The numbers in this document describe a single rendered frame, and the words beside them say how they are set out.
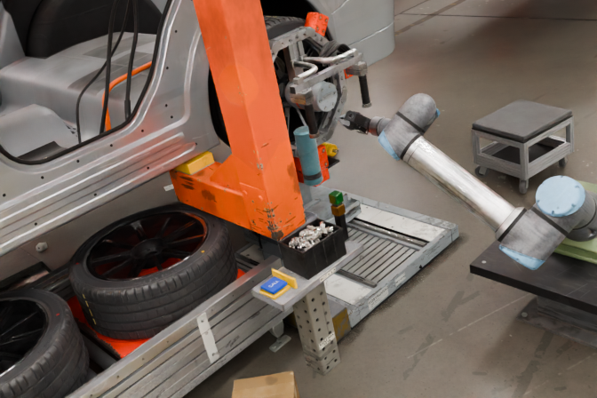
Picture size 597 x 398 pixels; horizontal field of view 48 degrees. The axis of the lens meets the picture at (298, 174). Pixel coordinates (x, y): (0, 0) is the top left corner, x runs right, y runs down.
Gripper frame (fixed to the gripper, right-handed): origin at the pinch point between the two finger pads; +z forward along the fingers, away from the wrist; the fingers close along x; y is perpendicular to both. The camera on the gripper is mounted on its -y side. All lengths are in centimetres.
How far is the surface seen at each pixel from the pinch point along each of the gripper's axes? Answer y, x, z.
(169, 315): -66, -106, -17
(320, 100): -33.8, -3.4, -17.1
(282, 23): -50, 24, 6
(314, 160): -21.4, -26.7, -15.1
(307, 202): 14.2, -42.4, 12.6
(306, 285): -49, -76, -60
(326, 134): -7.3, -11.0, -2.6
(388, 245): 34, -48, -29
